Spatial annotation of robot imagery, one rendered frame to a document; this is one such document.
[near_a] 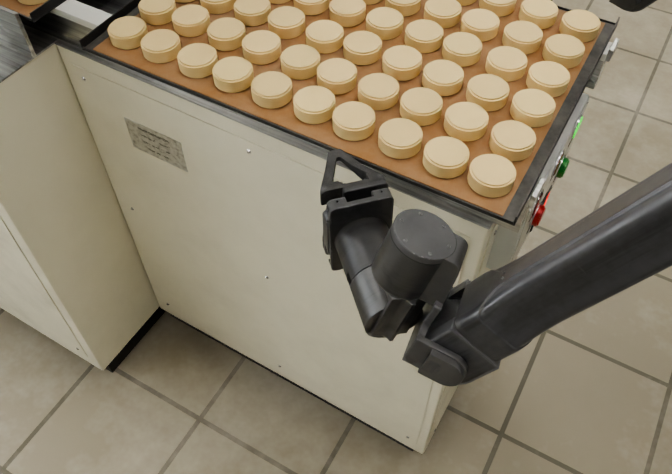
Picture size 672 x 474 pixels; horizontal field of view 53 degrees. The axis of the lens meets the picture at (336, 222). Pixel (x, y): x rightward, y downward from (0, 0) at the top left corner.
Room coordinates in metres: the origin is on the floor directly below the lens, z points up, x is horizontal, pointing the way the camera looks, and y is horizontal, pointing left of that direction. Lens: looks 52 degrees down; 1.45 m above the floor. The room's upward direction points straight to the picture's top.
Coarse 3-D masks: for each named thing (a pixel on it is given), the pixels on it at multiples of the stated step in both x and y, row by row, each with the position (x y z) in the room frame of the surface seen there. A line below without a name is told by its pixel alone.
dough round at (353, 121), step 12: (336, 108) 0.59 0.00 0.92; (348, 108) 0.59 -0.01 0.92; (360, 108) 0.59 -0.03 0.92; (336, 120) 0.57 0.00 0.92; (348, 120) 0.57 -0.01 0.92; (360, 120) 0.57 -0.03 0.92; (372, 120) 0.57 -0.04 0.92; (336, 132) 0.56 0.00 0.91; (348, 132) 0.55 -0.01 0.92; (360, 132) 0.55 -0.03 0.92; (372, 132) 0.57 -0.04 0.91
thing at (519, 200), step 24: (600, 48) 0.73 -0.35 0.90; (144, 72) 0.68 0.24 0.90; (576, 96) 0.63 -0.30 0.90; (264, 120) 0.59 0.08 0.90; (552, 144) 0.55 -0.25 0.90; (384, 168) 0.51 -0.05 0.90; (528, 168) 0.51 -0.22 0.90; (432, 192) 0.48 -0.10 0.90; (528, 192) 0.47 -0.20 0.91; (504, 216) 0.44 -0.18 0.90
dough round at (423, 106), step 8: (416, 88) 0.62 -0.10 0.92; (424, 88) 0.62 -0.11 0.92; (408, 96) 0.61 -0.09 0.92; (416, 96) 0.61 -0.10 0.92; (424, 96) 0.61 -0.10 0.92; (432, 96) 0.61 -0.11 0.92; (440, 96) 0.61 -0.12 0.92; (400, 104) 0.60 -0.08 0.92; (408, 104) 0.60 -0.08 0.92; (416, 104) 0.60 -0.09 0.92; (424, 104) 0.60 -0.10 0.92; (432, 104) 0.60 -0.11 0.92; (440, 104) 0.60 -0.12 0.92; (400, 112) 0.60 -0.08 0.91; (408, 112) 0.58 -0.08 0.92; (416, 112) 0.58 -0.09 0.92; (424, 112) 0.58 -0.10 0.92; (432, 112) 0.58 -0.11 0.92; (440, 112) 0.59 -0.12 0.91; (416, 120) 0.58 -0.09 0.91; (424, 120) 0.58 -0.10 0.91; (432, 120) 0.58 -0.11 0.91
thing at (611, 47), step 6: (618, 42) 0.74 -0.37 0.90; (606, 48) 0.73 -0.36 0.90; (612, 48) 0.72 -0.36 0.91; (606, 54) 0.72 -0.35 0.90; (612, 54) 0.72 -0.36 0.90; (600, 60) 0.72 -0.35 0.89; (606, 60) 0.72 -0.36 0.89; (600, 66) 0.72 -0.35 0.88; (594, 72) 0.72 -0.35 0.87; (600, 72) 0.72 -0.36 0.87; (594, 78) 0.72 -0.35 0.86; (588, 84) 0.72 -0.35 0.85; (594, 84) 0.72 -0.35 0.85
